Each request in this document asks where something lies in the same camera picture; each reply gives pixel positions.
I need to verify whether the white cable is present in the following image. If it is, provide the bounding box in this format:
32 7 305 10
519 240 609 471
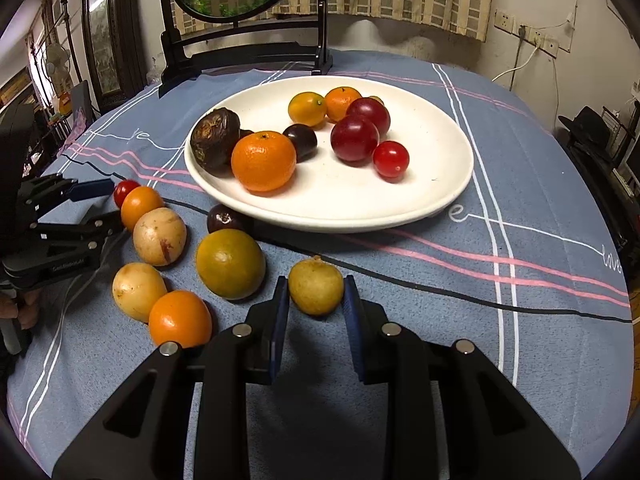
491 45 543 83

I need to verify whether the small yellow fruit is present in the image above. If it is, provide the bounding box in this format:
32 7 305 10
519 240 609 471
288 255 345 317

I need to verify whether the greenish orange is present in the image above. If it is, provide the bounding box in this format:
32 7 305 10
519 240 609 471
195 228 266 301

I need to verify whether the white soft bundle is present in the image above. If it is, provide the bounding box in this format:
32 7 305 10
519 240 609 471
345 19 451 61

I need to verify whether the black hat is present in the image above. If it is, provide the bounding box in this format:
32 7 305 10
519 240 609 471
558 106 613 150

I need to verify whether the person's left hand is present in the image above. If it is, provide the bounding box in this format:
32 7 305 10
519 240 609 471
0 287 41 331

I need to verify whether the yellow-orange citrus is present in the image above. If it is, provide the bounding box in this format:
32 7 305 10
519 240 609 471
288 91 328 127

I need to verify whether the large orange tangerine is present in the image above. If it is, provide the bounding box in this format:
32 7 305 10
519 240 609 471
325 86 363 123
230 130 297 193

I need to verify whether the black metal shelf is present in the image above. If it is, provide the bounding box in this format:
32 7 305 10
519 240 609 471
560 80 640 261

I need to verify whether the red plum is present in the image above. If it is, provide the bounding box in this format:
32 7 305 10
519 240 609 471
330 115 380 162
346 97 391 136

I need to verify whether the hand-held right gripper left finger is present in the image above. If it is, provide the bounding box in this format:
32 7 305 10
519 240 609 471
52 276 291 480

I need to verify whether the small smooth orange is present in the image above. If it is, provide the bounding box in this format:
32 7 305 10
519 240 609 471
120 186 166 232
148 290 213 350

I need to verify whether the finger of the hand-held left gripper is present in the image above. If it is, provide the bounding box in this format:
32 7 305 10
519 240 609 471
32 211 124 257
21 174 116 221

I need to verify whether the white plate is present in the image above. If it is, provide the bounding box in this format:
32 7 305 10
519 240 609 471
184 76 474 233

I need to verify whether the white electric fan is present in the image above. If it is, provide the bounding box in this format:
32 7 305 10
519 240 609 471
45 42 71 91

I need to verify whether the spotted pale yellow fruit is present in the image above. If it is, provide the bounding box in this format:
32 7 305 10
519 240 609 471
112 262 168 323

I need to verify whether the red cherry tomato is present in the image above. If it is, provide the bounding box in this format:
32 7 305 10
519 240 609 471
113 179 142 208
372 141 410 179

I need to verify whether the brown blotched passion fruit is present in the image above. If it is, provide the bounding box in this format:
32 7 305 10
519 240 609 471
189 107 242 177

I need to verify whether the white wall socket row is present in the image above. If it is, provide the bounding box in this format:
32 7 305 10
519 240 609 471
517 24 560 58

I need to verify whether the dark wooden framed painting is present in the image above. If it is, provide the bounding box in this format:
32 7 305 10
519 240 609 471
81 0 148 106

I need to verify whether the blue striped tablecloth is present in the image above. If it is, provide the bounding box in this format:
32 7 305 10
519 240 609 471
5 50 633 480

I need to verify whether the dark purple plum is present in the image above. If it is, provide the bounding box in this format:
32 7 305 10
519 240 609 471
282 123 318 163
207 204 253 235

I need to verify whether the pale yellow potato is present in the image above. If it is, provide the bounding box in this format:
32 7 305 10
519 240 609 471
132 207 187 267

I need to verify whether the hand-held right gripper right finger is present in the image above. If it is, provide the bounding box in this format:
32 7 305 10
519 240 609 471
341 275 583 480

